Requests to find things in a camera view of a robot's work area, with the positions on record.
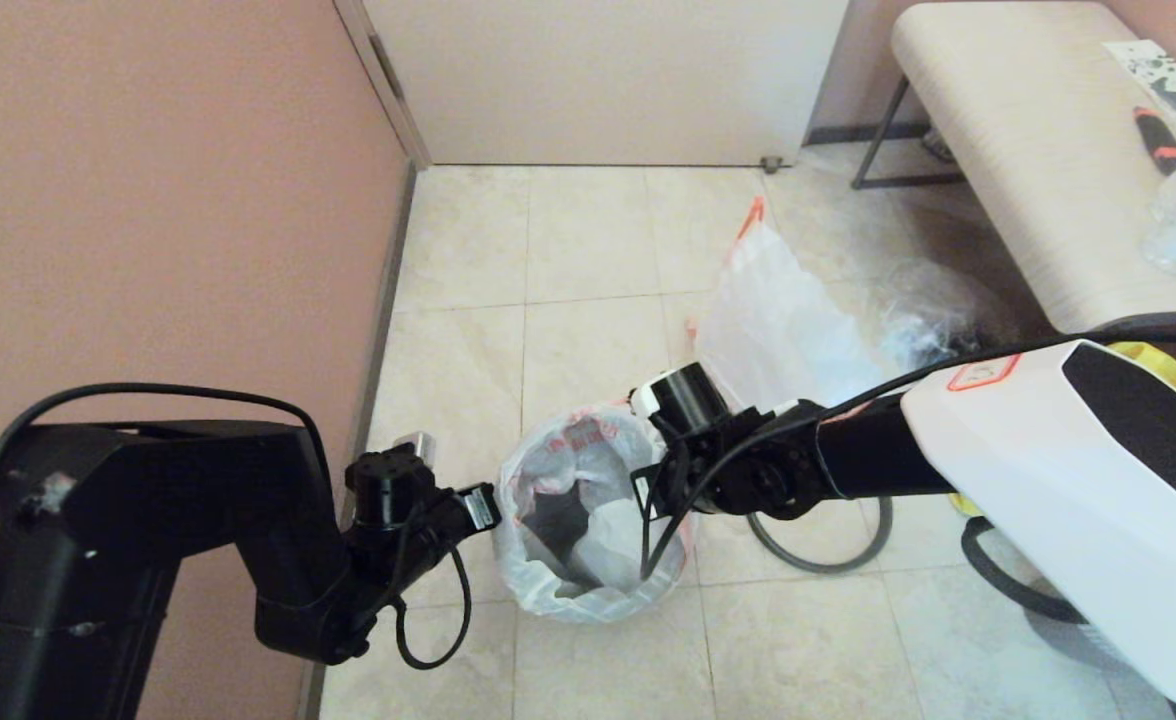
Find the white bag with cartoon print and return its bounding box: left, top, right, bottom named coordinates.
left=494, top=403, right=701, bottom=624

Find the grey plastic bin ring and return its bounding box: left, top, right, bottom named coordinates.
left=746, top=495, right=895, bottom=576

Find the translucent white red-trimmed bag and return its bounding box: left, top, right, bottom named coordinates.
left=688, top=197, right=914, bottom=421

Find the black round trash bin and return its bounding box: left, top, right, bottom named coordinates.
left=520, top=475, right=649, bottom=601

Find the clear bag with dark contents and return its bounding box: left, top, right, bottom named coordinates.
left=878, top=258, right=994, bottom=371

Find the white door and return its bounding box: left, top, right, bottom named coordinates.
left=363, top=0, right=849, bottom=168

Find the beige table with metal legs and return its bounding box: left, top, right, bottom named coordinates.
left=853, top=0, right=1176, bottom=336

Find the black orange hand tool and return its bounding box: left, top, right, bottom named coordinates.
left=1134, top=105, right=1176, bottom=176

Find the printed black white label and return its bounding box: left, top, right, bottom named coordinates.
left=1103, top=40, right=1176, bottom=121

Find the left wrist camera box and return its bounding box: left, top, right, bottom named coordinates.
left=391, top=431, right=440, bottom=469

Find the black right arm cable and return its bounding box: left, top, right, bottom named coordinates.
left=638, top=330, right=1176, bottom=626

